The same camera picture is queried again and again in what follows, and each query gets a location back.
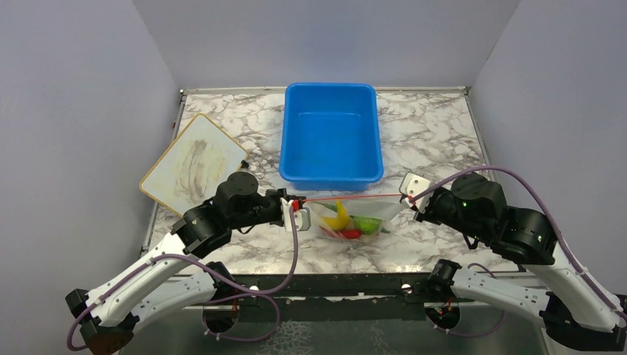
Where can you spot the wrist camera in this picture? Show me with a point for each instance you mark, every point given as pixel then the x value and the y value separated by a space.
pixel 295 217
pixel 411 186

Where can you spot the yellow banana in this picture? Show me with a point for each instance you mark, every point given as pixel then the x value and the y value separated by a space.
pixel 341 220

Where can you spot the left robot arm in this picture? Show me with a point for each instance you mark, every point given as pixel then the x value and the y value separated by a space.
pixel 171 276

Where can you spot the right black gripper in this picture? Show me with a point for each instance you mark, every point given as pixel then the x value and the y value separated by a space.
pixel 427 212

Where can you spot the red chili pepper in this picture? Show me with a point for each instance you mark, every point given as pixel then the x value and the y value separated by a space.
pixel 345 234

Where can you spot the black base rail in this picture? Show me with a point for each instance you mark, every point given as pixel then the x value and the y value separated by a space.
pixel 334 297

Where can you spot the blue plastic bin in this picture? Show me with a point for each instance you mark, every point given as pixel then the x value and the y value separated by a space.
pixel 330 137

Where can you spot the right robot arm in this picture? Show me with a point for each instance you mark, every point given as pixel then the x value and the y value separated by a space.
pixel 567 302

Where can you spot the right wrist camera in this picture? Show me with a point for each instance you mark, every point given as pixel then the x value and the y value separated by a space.
pixel 411 186

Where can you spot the clear zip bag orange zipper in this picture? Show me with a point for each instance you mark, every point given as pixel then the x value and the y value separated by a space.
pixel 383 207

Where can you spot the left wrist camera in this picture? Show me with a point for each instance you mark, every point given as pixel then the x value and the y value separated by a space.
pixel 295 217

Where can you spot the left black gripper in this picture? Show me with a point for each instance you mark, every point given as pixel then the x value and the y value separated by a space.
pixel 281 192

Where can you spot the green chili pepper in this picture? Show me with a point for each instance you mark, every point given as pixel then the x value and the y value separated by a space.
pixel 351 226

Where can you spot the green lime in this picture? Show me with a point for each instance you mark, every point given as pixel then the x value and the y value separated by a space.
pixel 367 225

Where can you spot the white board with wooden frame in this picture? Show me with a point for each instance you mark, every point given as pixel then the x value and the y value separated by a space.
pixel 201 157

